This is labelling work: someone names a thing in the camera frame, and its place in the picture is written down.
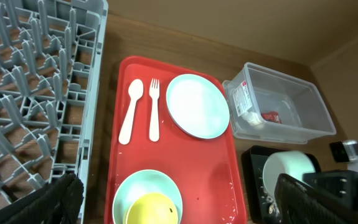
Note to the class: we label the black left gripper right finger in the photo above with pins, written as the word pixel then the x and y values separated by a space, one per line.
pixel 300 203

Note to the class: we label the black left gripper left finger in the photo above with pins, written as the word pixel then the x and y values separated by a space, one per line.
pixel 55 203

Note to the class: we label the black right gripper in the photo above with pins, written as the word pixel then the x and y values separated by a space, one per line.
pixel 339 185

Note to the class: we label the light green bowl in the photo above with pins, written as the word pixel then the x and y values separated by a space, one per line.
pixel 293 163

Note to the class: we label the red sauce packet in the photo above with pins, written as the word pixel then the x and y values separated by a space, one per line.
pixel 271 116

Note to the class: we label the yellow plastic cup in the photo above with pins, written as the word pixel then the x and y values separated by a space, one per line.
pixel 152 208

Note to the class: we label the white napkin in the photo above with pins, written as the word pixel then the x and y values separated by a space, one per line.
pixel 253 120

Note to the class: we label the black waste bin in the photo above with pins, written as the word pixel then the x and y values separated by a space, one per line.
pixel 263 208

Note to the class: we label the grey plastic dishwasher rack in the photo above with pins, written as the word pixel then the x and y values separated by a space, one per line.
pixel 50 67

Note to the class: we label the light blue bowl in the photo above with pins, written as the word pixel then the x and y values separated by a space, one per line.
pixel 141 183

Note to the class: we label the red plastic tray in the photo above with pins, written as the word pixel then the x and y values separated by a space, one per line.
pixel 205 170

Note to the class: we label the clear plastic storage bin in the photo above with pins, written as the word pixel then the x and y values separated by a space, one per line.
pixel 302 111

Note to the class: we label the white plastic spoon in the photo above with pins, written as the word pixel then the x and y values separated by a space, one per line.
pixel 135 92

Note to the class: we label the light blue plate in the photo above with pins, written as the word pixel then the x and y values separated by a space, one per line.
pixel 197 106

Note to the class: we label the white plastic fork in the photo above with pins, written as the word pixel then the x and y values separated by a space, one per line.
pixel 154 119

